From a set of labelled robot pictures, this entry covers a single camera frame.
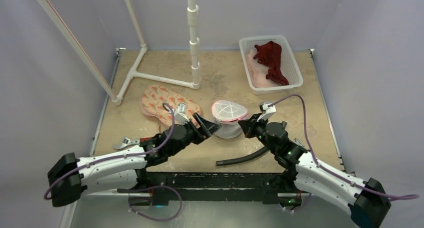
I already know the white mesh laundry bag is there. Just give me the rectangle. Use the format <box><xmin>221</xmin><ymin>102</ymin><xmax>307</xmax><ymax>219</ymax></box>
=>
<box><xmin>211</xmin><ymin>100</ymin><xmax>248</xmax><ymax>139</ymax></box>

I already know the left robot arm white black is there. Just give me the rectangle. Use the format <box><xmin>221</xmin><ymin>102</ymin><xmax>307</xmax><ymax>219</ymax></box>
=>
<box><xmin>44</xmin><ymin>113</ymin><xmax>221</xmax><ymax>207</ymax></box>

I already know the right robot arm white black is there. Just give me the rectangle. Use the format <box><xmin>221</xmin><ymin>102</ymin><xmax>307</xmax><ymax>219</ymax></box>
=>
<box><xmin>238</xmin><ymin>114</ymin><xmax>391</xmax><ymax>228</ymax></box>

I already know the white plastic basket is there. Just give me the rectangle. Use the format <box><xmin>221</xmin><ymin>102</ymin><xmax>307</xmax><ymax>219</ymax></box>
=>
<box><xmin>239</xmin><ymin>35</ymin><xmax>304</xmax><ymax>95</ymax></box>

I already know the white pvc pipe rack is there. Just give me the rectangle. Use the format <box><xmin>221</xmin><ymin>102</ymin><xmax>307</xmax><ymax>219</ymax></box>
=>
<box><xmin>36</xmin><ymin>0</ymin><xmax>201</xmax><ymax>105</ymax></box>

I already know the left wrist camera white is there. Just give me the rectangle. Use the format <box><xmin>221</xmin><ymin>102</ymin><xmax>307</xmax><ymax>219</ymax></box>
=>
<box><xmin>172</xmin><ymin>103</ymin><xmax>191</xmax><ymax>125</ymax></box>

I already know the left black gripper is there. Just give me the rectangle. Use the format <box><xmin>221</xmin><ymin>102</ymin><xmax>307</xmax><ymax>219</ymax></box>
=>
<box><xmin>168</xmin><ymin>112</ymin><xmax>220</xmax><ymax>156</ymax></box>

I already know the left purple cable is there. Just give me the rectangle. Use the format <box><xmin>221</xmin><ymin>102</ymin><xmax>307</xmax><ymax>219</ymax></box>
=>
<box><xmin>43</xmin><ymin>102</ymin><xmax>176</xmax><ymax>201</ymax></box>

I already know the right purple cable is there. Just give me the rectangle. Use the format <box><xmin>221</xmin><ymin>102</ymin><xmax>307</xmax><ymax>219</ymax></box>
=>
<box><xmin>269</xmin><ymin>94</ymin><xmax>420</xmax><ymax>202</ymax></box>

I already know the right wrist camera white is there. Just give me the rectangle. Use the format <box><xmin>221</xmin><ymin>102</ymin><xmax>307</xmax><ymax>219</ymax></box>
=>
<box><xmin>257</xmin><ymin>101</ymin><xmax>277</xmax><ymax>122</ymax></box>

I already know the black corrugated hose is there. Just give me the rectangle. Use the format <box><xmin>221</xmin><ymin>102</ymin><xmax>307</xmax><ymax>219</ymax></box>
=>
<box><xmin>215</xmin><ymin>146</ymin><xmax>270</xmax><ymax>167</ymax></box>

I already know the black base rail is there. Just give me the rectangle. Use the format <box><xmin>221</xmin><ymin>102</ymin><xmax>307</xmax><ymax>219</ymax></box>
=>
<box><xmin>115</xmin><ymin>171</ymin><xmax>312</xmax><ymax>206</ymax></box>

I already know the pink bra in basket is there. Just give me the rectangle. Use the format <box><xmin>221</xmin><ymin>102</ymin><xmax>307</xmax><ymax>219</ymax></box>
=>
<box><xmin>246</xmin><ymin>49</ymin><xmax>280</xmax><ymax>88</ymax></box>

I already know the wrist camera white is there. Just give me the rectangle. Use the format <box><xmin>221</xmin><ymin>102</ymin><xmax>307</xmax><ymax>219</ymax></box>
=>
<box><xmin>172</xmin><ymin>103</ymin><xmax>191</xmax><ymax>125</ymax></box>
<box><xmin>257</xmin><ymin>101</ymin><xmax>277</xmax><ymax>122</ymax></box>

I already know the dark red bra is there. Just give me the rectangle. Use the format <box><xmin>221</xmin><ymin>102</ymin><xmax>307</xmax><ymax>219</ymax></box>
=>
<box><xmin>253</xmin><ymin>41</ymin><xmax>289</xmax><ymax>86</ymax></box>

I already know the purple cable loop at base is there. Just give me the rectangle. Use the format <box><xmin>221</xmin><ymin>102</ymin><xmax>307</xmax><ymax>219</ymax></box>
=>
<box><xmin>127</xmin><ymin>186</ymin><xmax>183</xmax><ymax>223</ymax></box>

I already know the floral mesh laundry bag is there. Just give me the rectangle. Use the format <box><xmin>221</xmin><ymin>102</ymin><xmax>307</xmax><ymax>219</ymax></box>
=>
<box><xmin>139</xmin><ymin>84</ymin><xmax>202</xmax><ymax>127</ymax></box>

